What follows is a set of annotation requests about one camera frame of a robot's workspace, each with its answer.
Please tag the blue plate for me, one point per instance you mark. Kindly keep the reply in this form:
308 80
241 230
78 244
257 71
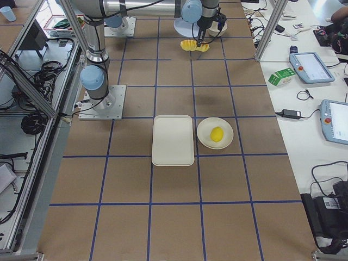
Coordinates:
186 29

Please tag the black power adapter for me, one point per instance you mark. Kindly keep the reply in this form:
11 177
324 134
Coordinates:
291 114

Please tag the white rectangular tray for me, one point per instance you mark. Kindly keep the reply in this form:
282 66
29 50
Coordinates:
173 141

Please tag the black phone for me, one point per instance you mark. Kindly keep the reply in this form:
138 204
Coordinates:
279 29

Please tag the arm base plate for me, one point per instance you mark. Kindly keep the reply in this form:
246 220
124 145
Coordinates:
121 32
111 108

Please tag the cream bowl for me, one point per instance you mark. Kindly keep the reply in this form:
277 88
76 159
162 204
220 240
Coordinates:
214 31

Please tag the yellow lemon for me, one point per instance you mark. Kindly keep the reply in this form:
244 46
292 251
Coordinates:
217 134

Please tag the aluminium frame post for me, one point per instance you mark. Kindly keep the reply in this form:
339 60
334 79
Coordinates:
270 27

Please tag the cream round plate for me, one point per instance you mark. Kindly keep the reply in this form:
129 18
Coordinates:
205 127

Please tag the green white carton box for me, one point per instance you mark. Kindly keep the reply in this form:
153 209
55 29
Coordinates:
281 77

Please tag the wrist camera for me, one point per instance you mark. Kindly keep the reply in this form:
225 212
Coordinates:
221 20

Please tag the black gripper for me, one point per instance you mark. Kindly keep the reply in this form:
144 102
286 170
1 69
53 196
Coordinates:
203 26

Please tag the blue teach pendant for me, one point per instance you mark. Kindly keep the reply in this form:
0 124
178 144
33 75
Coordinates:
310 68
334 121

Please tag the near blue teach pendant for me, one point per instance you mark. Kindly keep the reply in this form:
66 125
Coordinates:
334 121

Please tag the far blue teach pendant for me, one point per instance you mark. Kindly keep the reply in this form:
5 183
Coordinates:
310 68

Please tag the light blue cup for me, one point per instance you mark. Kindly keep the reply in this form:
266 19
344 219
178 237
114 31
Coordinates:
7 12

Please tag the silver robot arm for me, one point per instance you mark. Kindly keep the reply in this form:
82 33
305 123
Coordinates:
94 76
116 22

